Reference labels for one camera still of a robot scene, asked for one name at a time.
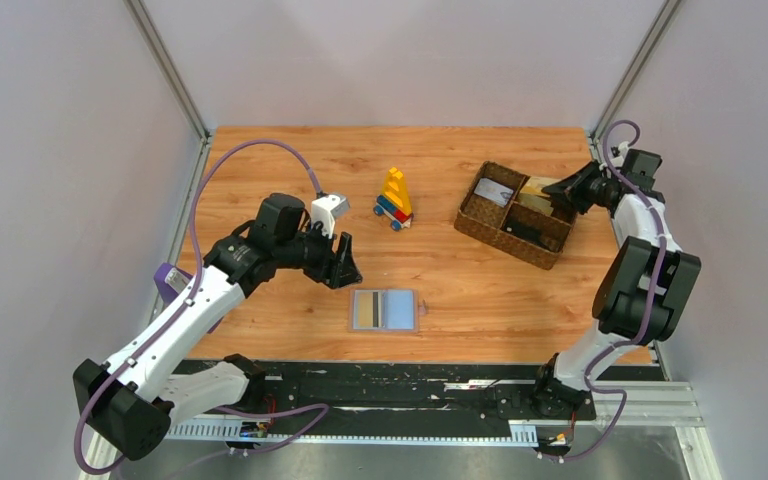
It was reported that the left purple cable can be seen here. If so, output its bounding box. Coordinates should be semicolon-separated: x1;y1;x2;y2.
73;139;332;477

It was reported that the black card in basket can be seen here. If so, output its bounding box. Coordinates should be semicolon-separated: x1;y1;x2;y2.
502;219;545;248

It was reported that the purple box with card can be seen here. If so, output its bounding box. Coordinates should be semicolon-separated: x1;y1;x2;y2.
153;263;192;305

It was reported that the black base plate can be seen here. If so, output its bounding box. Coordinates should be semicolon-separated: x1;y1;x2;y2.
178;360;597;439

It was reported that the woven brown divided basket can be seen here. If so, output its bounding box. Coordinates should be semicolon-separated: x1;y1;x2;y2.
454;161;578;270

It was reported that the pink card holder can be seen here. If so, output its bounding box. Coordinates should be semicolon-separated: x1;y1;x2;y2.
348;289;429;333

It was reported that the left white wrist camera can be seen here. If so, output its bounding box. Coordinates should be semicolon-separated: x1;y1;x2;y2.
310;193;350;239

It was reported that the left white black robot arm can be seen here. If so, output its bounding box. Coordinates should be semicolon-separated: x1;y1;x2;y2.
73;193;362;461

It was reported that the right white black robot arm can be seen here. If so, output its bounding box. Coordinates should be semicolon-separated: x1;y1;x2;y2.
529;142;701;418

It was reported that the white card in basket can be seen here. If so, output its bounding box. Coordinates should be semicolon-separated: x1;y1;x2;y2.
473;177;515;208

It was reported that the gold VIP card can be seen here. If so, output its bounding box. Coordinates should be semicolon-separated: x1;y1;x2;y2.
517;176;558;216

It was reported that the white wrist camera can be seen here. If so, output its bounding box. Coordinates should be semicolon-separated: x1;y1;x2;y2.
610;141;630;161
310;193;350;239

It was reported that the colourful toy block car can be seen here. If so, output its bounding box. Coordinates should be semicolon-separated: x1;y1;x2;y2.
373;167;414;232

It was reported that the slotted aluminium rail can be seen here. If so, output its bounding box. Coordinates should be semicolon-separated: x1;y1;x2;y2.
165;420;539;446

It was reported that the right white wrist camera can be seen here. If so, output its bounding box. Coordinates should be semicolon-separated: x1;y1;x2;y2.
610;141;630;161

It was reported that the beige card with stripe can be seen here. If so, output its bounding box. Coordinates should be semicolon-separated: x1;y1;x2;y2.
352;290;384;330

